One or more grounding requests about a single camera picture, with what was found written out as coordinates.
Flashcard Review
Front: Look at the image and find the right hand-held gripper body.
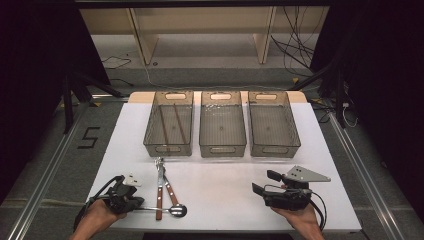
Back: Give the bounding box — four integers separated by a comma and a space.
262, 165, 332, 212

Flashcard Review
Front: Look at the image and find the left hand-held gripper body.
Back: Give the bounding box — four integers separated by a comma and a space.
106, 172, 143, 215

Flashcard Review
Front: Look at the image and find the wooden-handled metal fork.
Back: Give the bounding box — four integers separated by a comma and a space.
154, 157, 165, 221

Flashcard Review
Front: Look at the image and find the wooden-handled table knife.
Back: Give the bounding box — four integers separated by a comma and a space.
161, 168, 180, 206

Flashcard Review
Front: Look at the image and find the silver metal spoon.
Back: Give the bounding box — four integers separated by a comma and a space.
135, 203, 188, 218

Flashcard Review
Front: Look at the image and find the grey transparent plastic bin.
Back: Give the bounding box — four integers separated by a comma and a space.
198, 90, 248, 158
247, 90, 302, 159
143, 90, 195, 158

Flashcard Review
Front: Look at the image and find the person's right hand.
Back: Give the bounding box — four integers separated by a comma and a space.
271, 204, 321, 234

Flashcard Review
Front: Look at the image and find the person's left hand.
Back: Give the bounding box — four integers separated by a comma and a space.
84, 199, 127, 231

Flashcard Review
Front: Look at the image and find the white table sheet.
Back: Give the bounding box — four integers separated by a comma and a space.
76, 101, 363, 233

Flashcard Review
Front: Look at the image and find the black tripod stand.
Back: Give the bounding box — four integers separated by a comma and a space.
288, 59, 348, 130
61, 71, 125, 135

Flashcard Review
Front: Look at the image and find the light wooden shelf unit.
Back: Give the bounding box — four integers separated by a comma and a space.
79, 6, 330, 66

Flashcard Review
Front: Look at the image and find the right hand-held gripper black cable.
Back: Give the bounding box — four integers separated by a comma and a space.
309, 191, 328, 232

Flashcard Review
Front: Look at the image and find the aluminium floor rail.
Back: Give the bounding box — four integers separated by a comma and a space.
328, 111, 406, 240
6, 94, 129, 240

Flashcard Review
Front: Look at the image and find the bundle of black cables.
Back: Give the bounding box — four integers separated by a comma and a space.
270, 6, 316, 73

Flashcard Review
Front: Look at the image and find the thin black floor cable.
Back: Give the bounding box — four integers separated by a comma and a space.
100, 55, 133, 70

